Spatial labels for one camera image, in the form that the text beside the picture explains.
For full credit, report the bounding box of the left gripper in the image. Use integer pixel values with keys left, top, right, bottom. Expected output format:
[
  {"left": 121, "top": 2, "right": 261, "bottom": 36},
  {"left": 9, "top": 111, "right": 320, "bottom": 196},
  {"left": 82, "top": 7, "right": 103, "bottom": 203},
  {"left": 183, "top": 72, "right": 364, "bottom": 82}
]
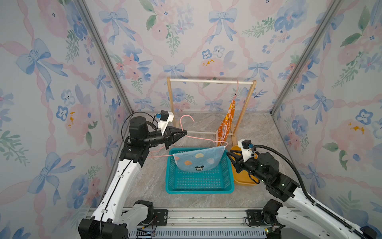
[{"left": 144, "top": 127, "right": 187, "bottom": 150}]

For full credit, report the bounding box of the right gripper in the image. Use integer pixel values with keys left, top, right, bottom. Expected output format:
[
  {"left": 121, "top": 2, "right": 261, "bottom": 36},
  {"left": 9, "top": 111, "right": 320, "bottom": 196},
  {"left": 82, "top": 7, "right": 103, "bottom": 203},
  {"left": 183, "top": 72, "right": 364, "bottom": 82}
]
[{"left": 227, "top": 148, "right": 269, "bottom": 185}]

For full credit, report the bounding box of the pink hanger with blue towel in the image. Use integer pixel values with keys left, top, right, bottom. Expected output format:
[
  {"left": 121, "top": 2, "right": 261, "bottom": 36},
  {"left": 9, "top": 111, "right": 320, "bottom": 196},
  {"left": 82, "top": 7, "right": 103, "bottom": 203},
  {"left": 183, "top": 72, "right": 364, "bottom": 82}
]
[{"left": 148, "top": 115, "right": 228, "bottom": 158}]

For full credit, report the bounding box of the light blue towel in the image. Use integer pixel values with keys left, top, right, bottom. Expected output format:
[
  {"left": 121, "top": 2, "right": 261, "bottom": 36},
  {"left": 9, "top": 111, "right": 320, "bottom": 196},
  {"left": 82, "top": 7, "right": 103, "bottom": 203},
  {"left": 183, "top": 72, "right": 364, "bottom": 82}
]
[{"left": 173, "top": 146, "right": 225, "bottom": 172}]

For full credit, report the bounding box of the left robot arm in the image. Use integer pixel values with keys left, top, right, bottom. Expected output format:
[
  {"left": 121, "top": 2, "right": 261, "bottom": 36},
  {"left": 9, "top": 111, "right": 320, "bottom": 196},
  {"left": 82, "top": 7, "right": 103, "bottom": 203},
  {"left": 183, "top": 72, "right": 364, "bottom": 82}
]
[{"left": 78, "top": 111, "right": 187, "bottom": 239}]

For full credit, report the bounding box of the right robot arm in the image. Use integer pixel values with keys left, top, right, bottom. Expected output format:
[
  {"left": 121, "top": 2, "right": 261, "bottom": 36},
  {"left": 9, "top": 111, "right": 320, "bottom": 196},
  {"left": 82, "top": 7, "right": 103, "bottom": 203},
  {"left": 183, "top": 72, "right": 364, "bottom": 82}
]
[{"left": 227, "top": 144, "right": 378, "bottom": 239}]

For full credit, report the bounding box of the wooden hanger rack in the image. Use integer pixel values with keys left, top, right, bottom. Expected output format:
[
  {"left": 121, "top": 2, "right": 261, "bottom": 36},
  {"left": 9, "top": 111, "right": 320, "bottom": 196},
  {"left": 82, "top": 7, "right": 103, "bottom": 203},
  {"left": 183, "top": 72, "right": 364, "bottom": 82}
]
[{"left": 167, "top": 77, "right": 257, "bottom": 146}]

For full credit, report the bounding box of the yellow plastic tray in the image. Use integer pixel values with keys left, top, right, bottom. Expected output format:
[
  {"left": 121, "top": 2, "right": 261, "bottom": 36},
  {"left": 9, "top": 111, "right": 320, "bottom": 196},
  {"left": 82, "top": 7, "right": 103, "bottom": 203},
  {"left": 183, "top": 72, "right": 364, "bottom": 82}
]
[{"left": 231, "top": 164, "right": 260, "bottom": 186}]

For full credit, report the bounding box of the teal plastic basket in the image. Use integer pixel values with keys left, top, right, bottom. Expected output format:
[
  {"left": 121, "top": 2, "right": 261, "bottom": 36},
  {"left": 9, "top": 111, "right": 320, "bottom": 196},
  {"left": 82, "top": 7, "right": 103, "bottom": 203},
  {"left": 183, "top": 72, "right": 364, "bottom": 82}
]
[{"left": 165, "top": 148, "right": 234, "bottom": 194}]

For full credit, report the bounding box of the orange patterned towel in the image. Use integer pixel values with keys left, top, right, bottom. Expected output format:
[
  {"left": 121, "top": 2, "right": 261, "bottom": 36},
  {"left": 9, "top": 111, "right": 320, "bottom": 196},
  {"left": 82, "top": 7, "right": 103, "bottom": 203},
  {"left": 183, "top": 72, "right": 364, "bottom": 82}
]
[{"left": 217, "top": 97, "right": 236, "bottom": 146}]

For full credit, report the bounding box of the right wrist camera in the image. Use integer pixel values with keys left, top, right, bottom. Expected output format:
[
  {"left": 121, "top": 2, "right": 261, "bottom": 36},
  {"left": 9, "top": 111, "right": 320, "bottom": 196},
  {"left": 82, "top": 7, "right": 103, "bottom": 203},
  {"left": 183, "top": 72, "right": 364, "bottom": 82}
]
[{"left": 238, "top": 139, "right": 258, "bottom": 163}]

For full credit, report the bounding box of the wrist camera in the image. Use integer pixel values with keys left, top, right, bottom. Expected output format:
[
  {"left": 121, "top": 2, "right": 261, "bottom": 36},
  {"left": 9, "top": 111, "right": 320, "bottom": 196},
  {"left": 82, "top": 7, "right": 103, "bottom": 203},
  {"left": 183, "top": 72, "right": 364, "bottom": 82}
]
[
  {"left": 156, "top": 110, "right": 174, "bottom": 135},
  {"left": 238, "top": 139, "right": 258, "bottom": 163}
]

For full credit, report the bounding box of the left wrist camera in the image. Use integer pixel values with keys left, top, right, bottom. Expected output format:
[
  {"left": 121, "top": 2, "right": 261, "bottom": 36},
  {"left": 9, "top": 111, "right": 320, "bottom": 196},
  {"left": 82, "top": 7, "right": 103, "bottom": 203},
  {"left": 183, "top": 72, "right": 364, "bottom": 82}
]
[{"left": 156, "top": 110, "right": 174, "bottom": 135}]

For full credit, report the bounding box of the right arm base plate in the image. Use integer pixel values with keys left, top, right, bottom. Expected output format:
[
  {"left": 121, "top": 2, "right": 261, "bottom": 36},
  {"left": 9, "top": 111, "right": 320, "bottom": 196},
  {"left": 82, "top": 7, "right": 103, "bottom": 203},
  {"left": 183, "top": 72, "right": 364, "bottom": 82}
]
[{"left": 245, "top": 209, "right": 281, "bottom": 227}]

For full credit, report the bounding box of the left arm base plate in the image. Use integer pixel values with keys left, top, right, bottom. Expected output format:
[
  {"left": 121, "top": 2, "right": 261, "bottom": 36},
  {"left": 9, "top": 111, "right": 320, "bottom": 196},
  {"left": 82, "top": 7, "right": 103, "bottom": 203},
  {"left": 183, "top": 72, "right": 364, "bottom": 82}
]
[{"left": 138, "top": 209, "right": 169, "bottom": 226}]

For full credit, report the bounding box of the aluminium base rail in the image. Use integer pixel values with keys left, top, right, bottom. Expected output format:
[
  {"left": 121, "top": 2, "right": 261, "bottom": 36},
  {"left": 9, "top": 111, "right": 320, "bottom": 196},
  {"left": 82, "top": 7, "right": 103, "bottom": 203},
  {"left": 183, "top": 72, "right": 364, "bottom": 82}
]
[{"left": 78, "top": 207, "right": 339, "bottom": 239}]

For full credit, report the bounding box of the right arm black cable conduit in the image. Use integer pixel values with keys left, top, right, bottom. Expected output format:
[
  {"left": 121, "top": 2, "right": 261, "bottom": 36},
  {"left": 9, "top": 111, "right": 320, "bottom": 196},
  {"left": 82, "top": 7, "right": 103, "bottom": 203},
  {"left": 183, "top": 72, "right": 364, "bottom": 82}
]
[{"left": 252, "top": 144, "right": 371, "bottom": 239}]

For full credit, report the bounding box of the left aluminium corner post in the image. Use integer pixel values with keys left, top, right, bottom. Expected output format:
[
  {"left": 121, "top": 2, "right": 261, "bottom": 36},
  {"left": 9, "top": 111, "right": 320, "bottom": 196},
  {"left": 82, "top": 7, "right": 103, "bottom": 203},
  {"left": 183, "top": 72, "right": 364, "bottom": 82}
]
[{"left": 74, "top": 0, "right": 133, "bottom": 114}]

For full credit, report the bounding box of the aluminium corner post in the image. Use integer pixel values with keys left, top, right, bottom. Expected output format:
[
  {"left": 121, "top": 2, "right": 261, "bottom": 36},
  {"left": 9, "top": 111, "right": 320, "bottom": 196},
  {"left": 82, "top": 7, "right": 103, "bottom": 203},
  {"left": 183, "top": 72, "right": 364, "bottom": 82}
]
[
  {"left": 74, "top": 0, "right": 133, "bottom": 114},
  {"left": 270, "top": 0, "right": 344, "bottom": 116}
]

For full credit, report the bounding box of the right aluminium corner post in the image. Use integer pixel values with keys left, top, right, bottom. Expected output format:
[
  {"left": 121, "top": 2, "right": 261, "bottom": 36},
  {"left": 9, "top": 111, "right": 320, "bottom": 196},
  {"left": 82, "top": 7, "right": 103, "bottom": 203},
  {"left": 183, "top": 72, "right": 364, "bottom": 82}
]
[{"left": 270, "top": 0, "right": 344, "bottom": 116}]

